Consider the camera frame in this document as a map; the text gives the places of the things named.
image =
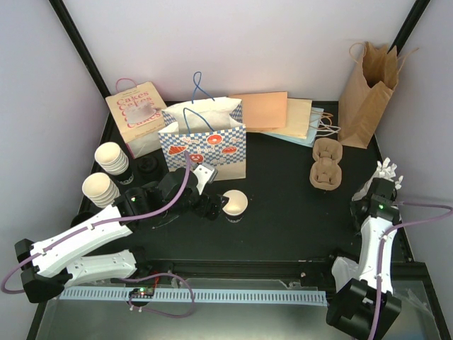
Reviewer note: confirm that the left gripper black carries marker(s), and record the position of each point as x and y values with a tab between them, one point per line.
215	207

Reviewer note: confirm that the blue checkered paper bag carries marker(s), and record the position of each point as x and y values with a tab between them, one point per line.
210	130

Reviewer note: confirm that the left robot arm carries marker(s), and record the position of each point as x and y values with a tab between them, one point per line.
50	266

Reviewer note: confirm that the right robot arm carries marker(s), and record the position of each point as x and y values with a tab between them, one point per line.
364	303

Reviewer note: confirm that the black coffee cup lids stack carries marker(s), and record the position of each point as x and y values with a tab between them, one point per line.
148	166

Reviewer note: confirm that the near paper cup stack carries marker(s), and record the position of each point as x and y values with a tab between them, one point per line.
100	189

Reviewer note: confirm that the paper cup stack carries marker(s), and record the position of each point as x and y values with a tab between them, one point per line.
100	189
115	162

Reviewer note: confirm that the orange flat paper bag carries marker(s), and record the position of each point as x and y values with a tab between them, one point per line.
263	111

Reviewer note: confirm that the far paper cup stack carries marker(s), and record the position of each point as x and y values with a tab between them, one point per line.
115	162

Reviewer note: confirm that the Cakes printed paper bag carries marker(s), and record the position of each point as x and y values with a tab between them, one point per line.
137	110

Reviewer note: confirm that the tan flat paper bag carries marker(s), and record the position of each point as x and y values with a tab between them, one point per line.
297	120

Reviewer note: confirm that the light blue flat paper bag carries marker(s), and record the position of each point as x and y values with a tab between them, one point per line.
320	126

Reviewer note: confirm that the standing brown paper bag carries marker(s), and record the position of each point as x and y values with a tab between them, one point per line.
367	93

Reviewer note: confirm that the light blue cable duct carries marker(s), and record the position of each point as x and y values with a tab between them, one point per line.
221	296

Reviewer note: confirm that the left black frame post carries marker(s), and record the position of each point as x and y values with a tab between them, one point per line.
74	35

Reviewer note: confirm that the black frame post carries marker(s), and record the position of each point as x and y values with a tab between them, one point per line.
74	35
409	24

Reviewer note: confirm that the right black frame post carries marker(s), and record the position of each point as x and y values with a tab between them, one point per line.
409	24

